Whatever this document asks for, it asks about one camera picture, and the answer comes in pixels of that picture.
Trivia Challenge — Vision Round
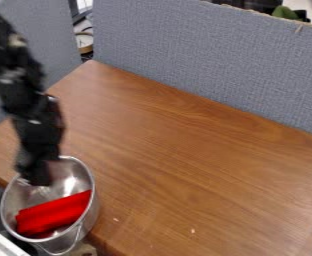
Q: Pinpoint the red plastic block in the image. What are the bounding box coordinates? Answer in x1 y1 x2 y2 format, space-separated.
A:
16 190 92 236

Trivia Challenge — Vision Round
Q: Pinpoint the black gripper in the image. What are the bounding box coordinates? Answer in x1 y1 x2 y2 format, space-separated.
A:
12 95 65 186

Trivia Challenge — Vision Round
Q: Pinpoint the green object behind partition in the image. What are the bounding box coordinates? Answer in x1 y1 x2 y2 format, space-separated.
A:
273 6 299 20

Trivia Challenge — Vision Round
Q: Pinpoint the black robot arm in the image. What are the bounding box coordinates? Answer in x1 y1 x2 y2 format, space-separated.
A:
0 14 65 186

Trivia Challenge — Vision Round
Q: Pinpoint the white grey equipment corner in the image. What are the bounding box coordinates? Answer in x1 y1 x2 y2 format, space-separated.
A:
0 234 31 256

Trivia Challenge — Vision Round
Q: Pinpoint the round wooden clock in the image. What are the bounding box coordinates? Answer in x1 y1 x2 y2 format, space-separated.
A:
76 32 94 54

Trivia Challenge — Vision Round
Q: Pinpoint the grey fabric partition panel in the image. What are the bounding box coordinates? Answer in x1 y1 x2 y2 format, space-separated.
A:
94 0 312 133

